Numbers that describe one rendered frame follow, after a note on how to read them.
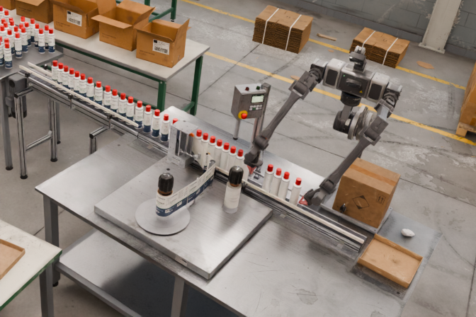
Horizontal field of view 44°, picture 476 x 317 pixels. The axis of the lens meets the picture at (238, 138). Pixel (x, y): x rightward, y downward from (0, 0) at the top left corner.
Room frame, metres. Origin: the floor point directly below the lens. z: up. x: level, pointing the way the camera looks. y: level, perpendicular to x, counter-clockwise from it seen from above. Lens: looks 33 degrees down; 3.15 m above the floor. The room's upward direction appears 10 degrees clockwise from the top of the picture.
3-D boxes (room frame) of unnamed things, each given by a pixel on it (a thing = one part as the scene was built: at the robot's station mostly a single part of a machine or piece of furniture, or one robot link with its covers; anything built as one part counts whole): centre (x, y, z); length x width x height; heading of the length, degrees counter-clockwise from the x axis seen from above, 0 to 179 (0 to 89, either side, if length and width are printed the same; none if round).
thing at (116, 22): (4.85, 1.16, 0.96); 0.53 x 0.45 x 0.37; 162
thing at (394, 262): (2.52, -0.97, 0.85); 0.30 x 0.26 x 0.04; 63
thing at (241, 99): (3.10, -0.03, 1.38); 0.17 x 0.10 x 0.19; 118
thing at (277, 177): (2.88, -0.27, 0.98); 0.05 x 0.05 x 0.20
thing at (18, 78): (3.75, 1.70, 0.71); 0.15 x 0.12 x 0.34; 153
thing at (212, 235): (2.63, 0.23, 0.86); 0.80 x 0.67 x 0.05; 63
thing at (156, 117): (3.30, 0.55, 0.98); 0.05 x 0.05 x 0.20
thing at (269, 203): (2.97, -0.08, 0.85); 1.65 x 0.11 x 0.05; 63
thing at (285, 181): (2.85, -0.32, 0.98); 0.05 x 0.05 x 0.20
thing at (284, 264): (2.74, -0.11, 0.82); 2.10 x 1.31 x 0.02; 63
